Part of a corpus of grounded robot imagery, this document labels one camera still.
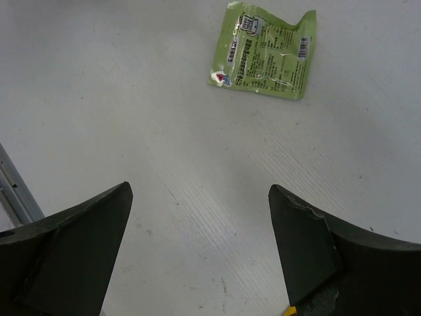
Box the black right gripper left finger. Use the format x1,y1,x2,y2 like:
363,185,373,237
1,182,133,315

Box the green snack packet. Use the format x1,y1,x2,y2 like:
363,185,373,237
209,1,317,100

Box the aluminium table frame rail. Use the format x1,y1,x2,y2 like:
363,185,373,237
1,145,45,226

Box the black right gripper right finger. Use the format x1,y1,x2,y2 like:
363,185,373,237
268,184,420,315

